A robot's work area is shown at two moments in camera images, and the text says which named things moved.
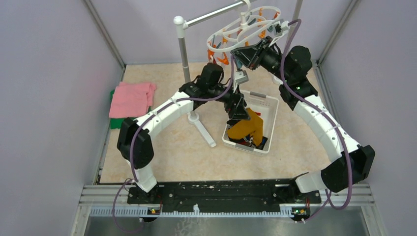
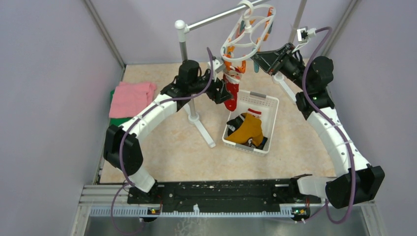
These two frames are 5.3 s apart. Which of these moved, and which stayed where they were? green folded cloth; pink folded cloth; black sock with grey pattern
Moved: black sock with grey pattern
Stayed: green folded cloth; pink folded cloth
